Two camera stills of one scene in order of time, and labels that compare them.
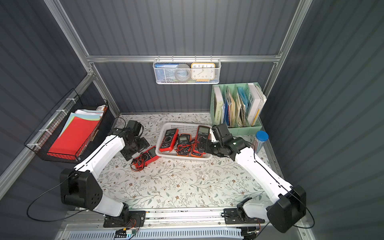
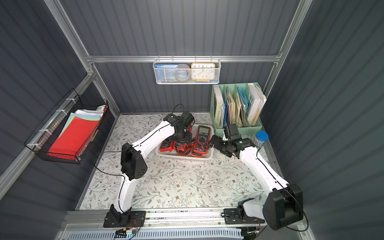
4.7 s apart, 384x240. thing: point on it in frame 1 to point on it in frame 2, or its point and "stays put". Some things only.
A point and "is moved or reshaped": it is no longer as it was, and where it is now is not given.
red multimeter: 144,158 is moved or reshaped
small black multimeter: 184,146 stays put
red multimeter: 202,134 stays put
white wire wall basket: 187,71 stays put
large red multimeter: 168,140 stays put
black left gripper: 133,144 to 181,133
